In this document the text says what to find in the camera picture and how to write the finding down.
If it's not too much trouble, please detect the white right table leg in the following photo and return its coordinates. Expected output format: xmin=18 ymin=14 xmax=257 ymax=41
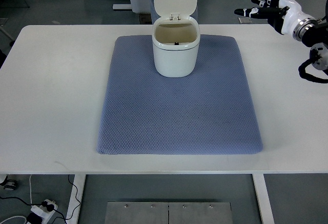
xmin=252 ymin=173 xmax=275 ymax=224

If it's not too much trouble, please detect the white power strip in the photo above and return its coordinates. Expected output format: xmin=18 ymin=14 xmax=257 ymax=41
xmin=27 ymin=199 xmax=58 ymax=224

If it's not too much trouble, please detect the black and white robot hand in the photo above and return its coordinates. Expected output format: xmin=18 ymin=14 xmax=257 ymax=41
xmin=234 ymin=0 xmax=316 ymax=38

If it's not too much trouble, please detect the white trash bin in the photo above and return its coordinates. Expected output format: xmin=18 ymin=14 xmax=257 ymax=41
xmin=152 ymin=0 xmax=200 ymax=77

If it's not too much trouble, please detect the cardboard box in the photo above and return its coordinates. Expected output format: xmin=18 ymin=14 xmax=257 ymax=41
xmin=139 ymin=13 xmax=153 ymax=25

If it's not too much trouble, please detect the white table leg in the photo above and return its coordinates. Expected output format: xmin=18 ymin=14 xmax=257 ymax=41
xmin=66 ymin=174 xmax=86 ymax=224
xmin=252 ymin=173 xmax=275 ymax=224

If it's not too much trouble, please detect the white left table leg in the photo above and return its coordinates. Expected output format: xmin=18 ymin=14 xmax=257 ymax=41
xmin=66 ymin=174 xmax=86 ymax=224

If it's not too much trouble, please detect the black power cable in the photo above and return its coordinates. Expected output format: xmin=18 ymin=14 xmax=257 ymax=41
xmin=0 ymin=174 xmax=81 ymax=224

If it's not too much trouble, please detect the caster wheel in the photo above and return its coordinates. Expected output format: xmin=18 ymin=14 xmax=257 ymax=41
xmin=0 ymin=174 xmax=17 ymax=191

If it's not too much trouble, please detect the white power cable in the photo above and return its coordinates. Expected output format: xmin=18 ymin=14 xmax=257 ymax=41
xmin=0 ymin=174 xmax=34 ymax=224

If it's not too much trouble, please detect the metal floor plate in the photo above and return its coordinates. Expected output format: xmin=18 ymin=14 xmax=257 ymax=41
xmin=105 ymin=201 xmax=233 ymax=223

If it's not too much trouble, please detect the blue quilted mat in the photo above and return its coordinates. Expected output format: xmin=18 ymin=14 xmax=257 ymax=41
xmin=97 ymin=35 xmax=263 ymax=155

